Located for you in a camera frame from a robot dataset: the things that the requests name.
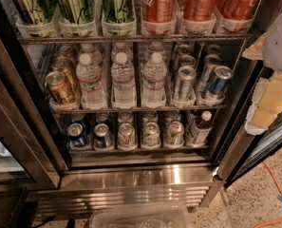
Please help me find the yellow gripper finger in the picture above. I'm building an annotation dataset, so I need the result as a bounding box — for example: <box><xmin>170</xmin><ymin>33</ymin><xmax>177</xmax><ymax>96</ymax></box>
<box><xmin>244</xmin><ymin>72</ymin><xmax>282</xmax><ymax>135</ymax></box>
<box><xmin>242</xmin><ymin>33</ymin><xmax>266</xmax><ymax>60</ymax></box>

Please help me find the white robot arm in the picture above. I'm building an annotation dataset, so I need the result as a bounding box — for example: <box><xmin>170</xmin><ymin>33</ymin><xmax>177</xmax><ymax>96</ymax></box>
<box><xmin>242</xmin><ymin>12</ymin><xmax>282</xmax><ymax>135</ymax></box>

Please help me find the fridge door right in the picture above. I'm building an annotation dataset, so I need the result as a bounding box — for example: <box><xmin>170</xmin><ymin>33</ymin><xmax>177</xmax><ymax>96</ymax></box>
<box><xmin>216</xmin><ymin>65</ymin><xmax>282</xmax><ymax>186</ymax></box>

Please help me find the fridge door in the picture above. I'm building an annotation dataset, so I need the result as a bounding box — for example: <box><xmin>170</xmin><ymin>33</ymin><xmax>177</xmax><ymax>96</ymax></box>
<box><xmin>0</xmin><ymin>16</ymin><xmax>68</xmax><ymax>193</ymax></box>
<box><xmin>216</xmin><ymin>65</ymin><xmax>282</xmax><ymax>186</ymax></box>

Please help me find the brown drink bottle white cap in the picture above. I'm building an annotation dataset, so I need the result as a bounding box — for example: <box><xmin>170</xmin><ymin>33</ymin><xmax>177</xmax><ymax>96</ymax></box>
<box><xmin>188</xmin><ymin>110</ymin><xmax>212</xmax><ymax>147</ymax></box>

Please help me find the stainless fridge base grille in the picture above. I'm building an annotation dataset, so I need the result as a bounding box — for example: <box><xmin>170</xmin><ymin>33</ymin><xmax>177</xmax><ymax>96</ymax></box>
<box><xmin>28</xmin><ymin>164</ymin><xmax>223</xmax><ymax>219</ymax></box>

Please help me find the fridge door left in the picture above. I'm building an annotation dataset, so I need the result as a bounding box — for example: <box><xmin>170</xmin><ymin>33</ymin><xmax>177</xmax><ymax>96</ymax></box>
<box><xmin>0</xmin><ymin>16</ymin><xmax>68</xmax><ymax>193</ymax></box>

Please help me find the front blue energy can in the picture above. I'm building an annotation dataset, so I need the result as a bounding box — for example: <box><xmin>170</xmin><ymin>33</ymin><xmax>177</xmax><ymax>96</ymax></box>
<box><xmin>205</xmin><ymin>66</ymin><xmax>233</xmax><ymax>101</ymax></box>

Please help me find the blue energy can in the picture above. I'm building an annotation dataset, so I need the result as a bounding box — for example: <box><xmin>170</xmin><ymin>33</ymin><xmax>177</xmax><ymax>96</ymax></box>
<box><xmin>205</xmin><ymin>66</ymin><xmax>233</xmax><ymax>101</ymax></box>
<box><xmin>197</xmin><ymin>54</ymin><xmax>222</xmax><ymax>92</ymax></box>
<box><xmin>199</xmin><ymin>44</ymin><xmax>222</xmax><ymax>63</ymax></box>

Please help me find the rear blue energy can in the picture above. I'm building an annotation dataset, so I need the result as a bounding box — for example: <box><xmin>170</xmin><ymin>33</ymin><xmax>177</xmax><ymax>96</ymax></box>
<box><xmin>199</xmin><ymin>44</ymin><xmax>222</xmax><ymax>63</ymax></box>

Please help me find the right red Coca-Cola can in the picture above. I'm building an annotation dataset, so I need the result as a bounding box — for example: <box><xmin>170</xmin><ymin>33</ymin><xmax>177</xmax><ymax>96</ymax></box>
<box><xmin>221</xmin><ymin>0</ymin><xmax>258</xmax><ymax>20</ymax></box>

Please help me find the red coca-cola can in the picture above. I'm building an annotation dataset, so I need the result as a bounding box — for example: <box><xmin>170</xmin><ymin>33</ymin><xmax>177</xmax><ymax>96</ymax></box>
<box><xmin>221</xmin><ymin>0</ymin><xmax>258</xmax><ymax>20</ymax></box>
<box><xmin>141</xmin><ymin>0</ymin><xmax>175</xmax><ymax>23</ymax></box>
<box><xmin>183</xmin><ymin>0</ymin><xmax>216</xmax><ymax>22</ymax></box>

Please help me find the silver energy can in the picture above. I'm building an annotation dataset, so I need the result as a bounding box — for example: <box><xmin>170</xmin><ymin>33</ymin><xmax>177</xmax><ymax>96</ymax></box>
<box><xmin>172</xmin><ymin>54</ymin><xmax>197</xmax><ymax>77</ymax></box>
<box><xmin>173</xmin><ymin>66</ymin><xmax>197</xmax><ymax>101</ymax></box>
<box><xmin>171</xmin><ymin>43</ymin><xmax>193</xmax><ymax>63</ymax></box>

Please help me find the rear silver energy can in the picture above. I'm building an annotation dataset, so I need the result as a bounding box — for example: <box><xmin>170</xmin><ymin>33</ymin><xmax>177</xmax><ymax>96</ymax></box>
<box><xmin>171</xmin><ymin>43</ymin><xmax>193</xmax><ymax>63</ymax></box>

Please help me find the front silver energy can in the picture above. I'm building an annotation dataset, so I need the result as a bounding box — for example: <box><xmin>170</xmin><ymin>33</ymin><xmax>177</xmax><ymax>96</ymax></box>
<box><xmin>173</xmin><ymin>66</ymin><xmax>197</xmax><ymax>101</ymax></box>

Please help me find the middle red Coca-Cola can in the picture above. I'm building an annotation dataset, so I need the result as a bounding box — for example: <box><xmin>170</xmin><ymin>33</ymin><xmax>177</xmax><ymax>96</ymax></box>
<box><xmin>183</xmin><ymin>0</ymin><xmax>216</xmax><ymax>22</ymax></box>

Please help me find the rear right white soda can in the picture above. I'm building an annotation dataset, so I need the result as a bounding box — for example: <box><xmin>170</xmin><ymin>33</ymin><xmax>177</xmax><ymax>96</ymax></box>
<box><xmin>165</xmin><ymin>110</ymin><xmax>181</xmax><ymax>125</ymax></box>

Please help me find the white soda can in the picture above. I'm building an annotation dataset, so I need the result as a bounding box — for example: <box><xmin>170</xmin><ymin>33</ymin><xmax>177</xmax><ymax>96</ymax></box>
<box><xmin>165</xmin><ymin>110</ymin><xmax>181</xmax><ymax>125</ymax></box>
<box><xmin>141</xmin><ymin>111</ymin><xmax>158</xmax><ymax>125</ymax></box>
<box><xmin>164</xmin><ymin>121</ymin><xmax>184</xmax><ymax>145</ymax></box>
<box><xmin>118</xmin><ymin>112</ymin><xmax>134</xmax><ymax>124</ymax></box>
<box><xmin>142</xmin><ymin>122</ymin><xmax>160</xmax><ymax>146</ymax></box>
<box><xmin>118</xmin><ymin>123</ymin><xmax>136</xmax><ymax>148</ymax></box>

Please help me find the front right white soda can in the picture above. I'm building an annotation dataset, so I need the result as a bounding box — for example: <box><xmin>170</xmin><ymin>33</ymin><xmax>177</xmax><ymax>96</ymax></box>
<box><xmin>164</xmin><ymin>121</ymin><xmax>184</xmax><ymax>145</ymax></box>

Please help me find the left red Coca-Cola can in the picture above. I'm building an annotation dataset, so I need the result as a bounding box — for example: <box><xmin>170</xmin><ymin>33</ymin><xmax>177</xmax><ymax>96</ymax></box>
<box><xmin>141</xmin><ymin>0</ymin><xmax>175</xmax><ymax>23</ymax></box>

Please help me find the rear middle white soda can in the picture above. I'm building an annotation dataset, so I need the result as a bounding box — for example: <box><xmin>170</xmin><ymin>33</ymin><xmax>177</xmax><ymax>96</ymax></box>
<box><xmin>141</xmin><ymin>111</ymin><xmax>158</xmax><ymax>125</ymax></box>

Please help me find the front middle white soda can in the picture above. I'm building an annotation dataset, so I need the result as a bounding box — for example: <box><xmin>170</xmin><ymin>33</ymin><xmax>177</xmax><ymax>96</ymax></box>
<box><xmin>142</xmin><ymin>122</ymin><xmax>160</xmax><ymax>146</ymax></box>

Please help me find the rear left white soda can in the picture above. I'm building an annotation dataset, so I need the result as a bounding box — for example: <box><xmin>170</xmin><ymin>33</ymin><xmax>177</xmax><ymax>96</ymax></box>
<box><xmin>118</xmin><ymin>112</ymin><xmax>134</xmax><ymax>124</ymax></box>

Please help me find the right green LaCroix can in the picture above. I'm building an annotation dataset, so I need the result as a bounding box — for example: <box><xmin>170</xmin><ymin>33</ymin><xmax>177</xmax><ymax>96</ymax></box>
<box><xmin>103</xmin><ymin>0</ymin><xmax>133</xmax><ymax>24</ymax></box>

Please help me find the green lacroix can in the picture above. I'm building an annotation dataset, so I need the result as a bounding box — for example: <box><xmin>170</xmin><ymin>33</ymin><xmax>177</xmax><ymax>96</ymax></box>
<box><xmin>103</xmin><ymin>0</ymin><xmax>133</xmax><ymax>24</ymax></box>
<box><xmin>58</xmin><ymin>0</ymin><xmax>95</xmax><ymax>25</ymax></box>
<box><xmin>12</xmin><ymin>0</ymin><xmax>56</xmax><ymax>25</ymax></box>

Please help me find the front left white soda can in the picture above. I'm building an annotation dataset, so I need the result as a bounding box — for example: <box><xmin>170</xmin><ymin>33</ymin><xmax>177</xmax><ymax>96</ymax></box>
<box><xmin>118</xmin><ymin>123</ymin><xmax>136</xmax><ymax>148</ymax></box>

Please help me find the blue pepsi can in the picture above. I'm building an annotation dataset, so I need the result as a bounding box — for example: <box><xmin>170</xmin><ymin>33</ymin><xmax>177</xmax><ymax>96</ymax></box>
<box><xmin>71</xmin><ymin>113</ymin><xmax>90</xmax><ymax>134</ymax></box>
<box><xmin>93</xmin><ymin>123</ymin><xmax>113</xmax><ymax>149</ymax></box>
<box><xmin>95</xmin><ymin>112</ymin><xmax>112</xmax><ymax>128</ymax></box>
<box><xmin>67</xmin><ymin>123</ymin><xmax>88</xmax><ymax>147</ymax></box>

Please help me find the middle green LaCroix can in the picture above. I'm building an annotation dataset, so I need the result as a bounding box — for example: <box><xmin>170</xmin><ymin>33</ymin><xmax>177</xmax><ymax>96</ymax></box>
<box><xmin>58</xmin><ymin>0</ymin><xmax>95</xmax><ymax>25</ymax></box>

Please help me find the rear gold can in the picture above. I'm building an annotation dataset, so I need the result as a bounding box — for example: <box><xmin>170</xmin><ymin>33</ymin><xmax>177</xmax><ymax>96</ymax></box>
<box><xmin>57</xmin><ymin>45</ymin><xmax>75</xmax><ymax>62</ymax></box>

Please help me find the gold can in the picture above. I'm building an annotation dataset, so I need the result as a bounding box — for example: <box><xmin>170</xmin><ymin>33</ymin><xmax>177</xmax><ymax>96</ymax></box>
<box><xmin>57</xmin><ymin>45</ymin><xmax>75</xmax><ymax>62</ymax></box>
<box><xmin>52</xmin><ymin>57</ymin><xmax>78</xmax><ymax>93</ymax></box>
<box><xmin>45</xmin><ymin>71</ymin><xmax>75</xmax><ymax>105</ymax></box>

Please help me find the rear left blue Pepsi can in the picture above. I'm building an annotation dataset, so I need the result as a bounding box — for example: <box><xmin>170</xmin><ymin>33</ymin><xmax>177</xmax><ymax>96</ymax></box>
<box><xmin>71</xmin><ymin>113</ymin><xmax>90</xmax><ymax>134</ymax></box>

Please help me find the front left blue Pepsi can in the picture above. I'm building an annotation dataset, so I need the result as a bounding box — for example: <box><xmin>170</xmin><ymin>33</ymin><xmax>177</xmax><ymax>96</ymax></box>
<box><xmin>67</xmin><ymin>123</ymin><xmax>88</xmax><ymax>147</ymax></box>

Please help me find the front gold can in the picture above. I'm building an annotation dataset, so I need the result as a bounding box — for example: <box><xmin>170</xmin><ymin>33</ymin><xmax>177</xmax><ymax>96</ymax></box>
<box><xmin>45</xmin><ymin>71</ymin><xmax>75</xmax><ymax>105</ymax></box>

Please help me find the left green LaCroix can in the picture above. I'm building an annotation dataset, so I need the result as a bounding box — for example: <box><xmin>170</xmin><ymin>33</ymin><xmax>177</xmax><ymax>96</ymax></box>
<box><xmin>12</xmin><ymin>0</ymin><xmax>56</xmax><ymax>25</ymax></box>

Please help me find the middle wire shelf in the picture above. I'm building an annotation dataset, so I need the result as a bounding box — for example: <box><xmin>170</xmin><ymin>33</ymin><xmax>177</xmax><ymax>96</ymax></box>
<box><xmin>51</xmin><ymin>104</ymin><xmax>229</xmax><ymax>114</ymax></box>

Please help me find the wire shelf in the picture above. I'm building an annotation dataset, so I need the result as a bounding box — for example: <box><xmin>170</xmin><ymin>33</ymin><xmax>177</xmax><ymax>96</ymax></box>
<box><xmin>51</xmin><ymin>104</ymin><xmax>229</xmax><ymax>114</ymax></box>
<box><xmin>18</xmin><ymin>33</ymin><xmax>255</xmax><ymax>45</ymax></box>

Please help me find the orange cable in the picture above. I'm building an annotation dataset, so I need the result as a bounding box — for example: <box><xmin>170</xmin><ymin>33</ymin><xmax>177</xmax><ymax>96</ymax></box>
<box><xmin>252</xmin><ymin>161</ymin><xmax>282</xmax><ymax>228</ymax></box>

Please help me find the upper wire shelf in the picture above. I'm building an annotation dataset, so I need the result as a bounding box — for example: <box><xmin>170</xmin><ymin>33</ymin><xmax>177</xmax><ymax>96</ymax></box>
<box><xmin>18</xmin><ymin>33</ymin><xmax>255</xmax><ymax>45</ymax></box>

